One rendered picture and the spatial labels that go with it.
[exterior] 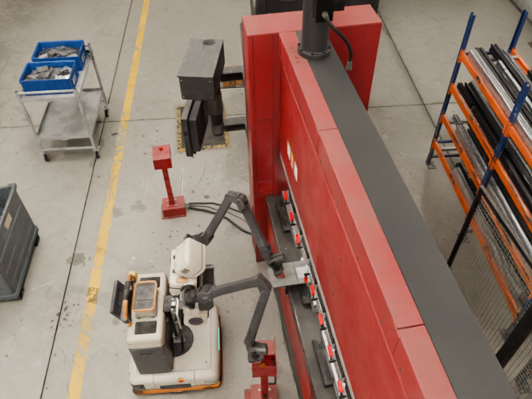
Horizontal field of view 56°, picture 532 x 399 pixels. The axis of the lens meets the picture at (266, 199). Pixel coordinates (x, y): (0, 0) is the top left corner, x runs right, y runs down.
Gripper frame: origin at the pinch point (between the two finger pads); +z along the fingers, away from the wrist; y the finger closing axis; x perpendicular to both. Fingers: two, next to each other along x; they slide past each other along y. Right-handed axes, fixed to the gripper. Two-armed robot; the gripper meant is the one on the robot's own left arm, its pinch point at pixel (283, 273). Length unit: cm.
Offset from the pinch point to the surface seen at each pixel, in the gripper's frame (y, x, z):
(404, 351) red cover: -120, -75, -105
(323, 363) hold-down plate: -61, -6, 16
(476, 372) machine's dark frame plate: -131, -92, -97
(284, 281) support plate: -4.8, 1.2, 2.3
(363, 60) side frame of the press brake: 89, -109, -54
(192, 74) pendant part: 108, -6, -99
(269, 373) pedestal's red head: -53, 31, 18
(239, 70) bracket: 145, -25, -60
